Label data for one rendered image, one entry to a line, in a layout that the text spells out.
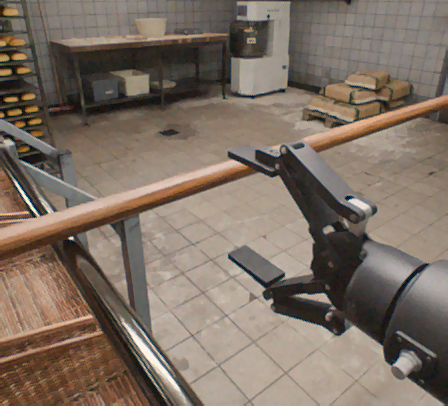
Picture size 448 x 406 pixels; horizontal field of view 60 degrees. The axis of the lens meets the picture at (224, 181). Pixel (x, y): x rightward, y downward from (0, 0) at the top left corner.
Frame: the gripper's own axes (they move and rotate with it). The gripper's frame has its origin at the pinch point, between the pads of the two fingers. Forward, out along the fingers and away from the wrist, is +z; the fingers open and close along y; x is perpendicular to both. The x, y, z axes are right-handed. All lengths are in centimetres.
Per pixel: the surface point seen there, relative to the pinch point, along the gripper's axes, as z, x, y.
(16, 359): 36, -26, 40
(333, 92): 246, 350, 80
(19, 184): 26.0, -18.7, 1.2
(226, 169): 7.0, 3.1, -1.6
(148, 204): 6.6, -8.8, -0.6
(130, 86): 436, 185, 82
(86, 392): 36, -15, 59
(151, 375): -12.1, -18.6, 1.2
